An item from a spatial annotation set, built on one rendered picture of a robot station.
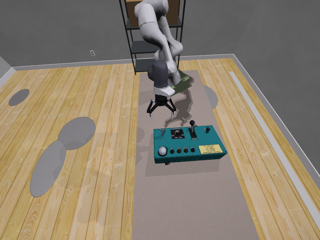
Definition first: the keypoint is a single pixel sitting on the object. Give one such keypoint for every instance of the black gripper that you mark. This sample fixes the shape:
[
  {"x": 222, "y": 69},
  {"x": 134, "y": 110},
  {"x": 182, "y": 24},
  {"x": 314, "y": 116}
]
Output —
[{"x": 161, "y": 101}]

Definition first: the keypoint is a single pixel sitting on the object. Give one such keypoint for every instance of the teal control console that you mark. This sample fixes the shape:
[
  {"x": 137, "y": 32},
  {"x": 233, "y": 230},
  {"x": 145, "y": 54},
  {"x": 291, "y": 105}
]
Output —
[{"x": 182, "y": 144}]

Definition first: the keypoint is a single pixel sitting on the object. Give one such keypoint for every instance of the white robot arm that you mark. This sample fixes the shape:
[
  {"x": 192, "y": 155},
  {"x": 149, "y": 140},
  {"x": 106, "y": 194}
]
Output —
[{"x": 154, "y": 29}]

